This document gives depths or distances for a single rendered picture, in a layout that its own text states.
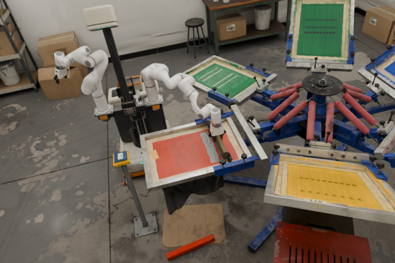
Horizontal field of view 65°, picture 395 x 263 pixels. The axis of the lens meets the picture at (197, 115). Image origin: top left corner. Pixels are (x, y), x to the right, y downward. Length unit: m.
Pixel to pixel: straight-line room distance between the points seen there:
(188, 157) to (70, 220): 1.65
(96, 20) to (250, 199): 2.21
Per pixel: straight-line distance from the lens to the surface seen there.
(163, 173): 2.34
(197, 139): 2.54
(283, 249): 1.79
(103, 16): 2.27
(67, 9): 5.86
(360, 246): 1.89
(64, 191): 3.90
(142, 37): 6.01
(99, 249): 3.29
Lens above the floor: 2.67
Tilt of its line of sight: 38 degrees down
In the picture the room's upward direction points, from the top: 7 degrees counter-clockwise
